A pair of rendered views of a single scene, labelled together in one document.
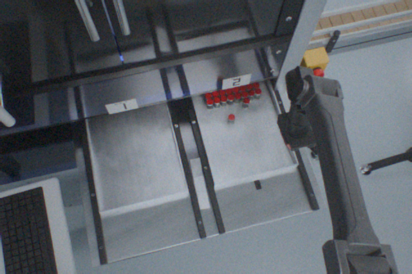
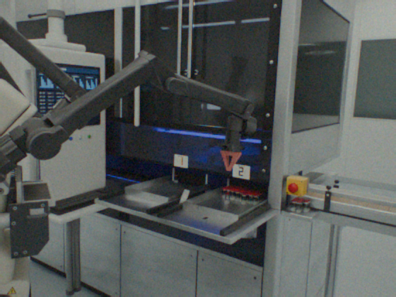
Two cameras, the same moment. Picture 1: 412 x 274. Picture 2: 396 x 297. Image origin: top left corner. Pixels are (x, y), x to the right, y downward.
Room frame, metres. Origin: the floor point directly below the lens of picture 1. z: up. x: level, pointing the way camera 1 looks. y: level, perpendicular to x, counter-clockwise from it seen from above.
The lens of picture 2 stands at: (-0.57, -1.17, 1.37)
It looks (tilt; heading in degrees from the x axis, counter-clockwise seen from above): 9 degrees down; 51
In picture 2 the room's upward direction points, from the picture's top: 2 degrees clockwise
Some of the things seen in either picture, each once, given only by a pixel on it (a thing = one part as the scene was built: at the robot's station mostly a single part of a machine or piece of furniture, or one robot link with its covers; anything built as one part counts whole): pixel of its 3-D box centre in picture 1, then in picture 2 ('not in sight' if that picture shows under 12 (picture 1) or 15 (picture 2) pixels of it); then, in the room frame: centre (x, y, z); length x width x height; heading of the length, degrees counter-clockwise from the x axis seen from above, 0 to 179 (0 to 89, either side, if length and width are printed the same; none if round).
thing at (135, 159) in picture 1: (134, 149); (169, 188); (0.42, 0.22, 0.90); 0.34 x 0.26 x 0.04; 16
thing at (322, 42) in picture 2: not in sight; (323, 68); (1.13, -0.12, 1.51); 0.85 x 0.01 x 0.59; 16
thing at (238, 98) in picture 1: (234, 99); (239, 196); (0.60, -0.08, 0.91); 0.18 x 0.02 x 0.05; 106
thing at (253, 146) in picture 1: (241, 125); (230, 202); (0.52, -0.11, 0.90); 0.34 x 0.26 x 0.04; 16
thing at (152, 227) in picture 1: (193, 160); (189, 204); (0.40, 0.04, 0.87); 0.70 x 0.48 x 0.02; 106
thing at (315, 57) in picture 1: (311, 60); (297, 185); (0.70, -0.32, 1.00); 0.08 x 0.07 x 0.07; 16
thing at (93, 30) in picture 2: not in sight; (86, 64); (0.32, 0.95, 1.51); 0.49 x 0.01 x 0.59; 106
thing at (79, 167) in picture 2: not in sight; (58, 121); (0.06, 0.71, 1.19); 0.50 x 0.19 x 0.78; 19
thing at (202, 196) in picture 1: (199, 183); (177, 199); (0.32, 0.01, 0.91); 0.14 x 0.03 x 0.06; 15
